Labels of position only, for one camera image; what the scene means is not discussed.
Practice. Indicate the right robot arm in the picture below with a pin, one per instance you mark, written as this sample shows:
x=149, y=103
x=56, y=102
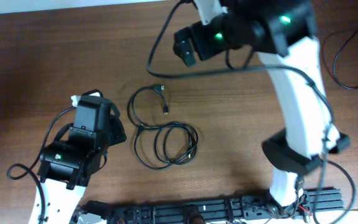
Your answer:
x=283, y=34

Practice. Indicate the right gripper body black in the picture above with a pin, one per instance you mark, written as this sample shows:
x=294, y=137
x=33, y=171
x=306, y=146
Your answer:
x=184, y=47

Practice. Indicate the black aluminium mounting rail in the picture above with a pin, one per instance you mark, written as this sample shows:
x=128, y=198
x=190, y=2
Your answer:
x=237, y=209

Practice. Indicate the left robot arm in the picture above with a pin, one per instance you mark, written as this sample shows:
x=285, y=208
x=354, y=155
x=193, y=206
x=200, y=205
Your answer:
x=74, y=156

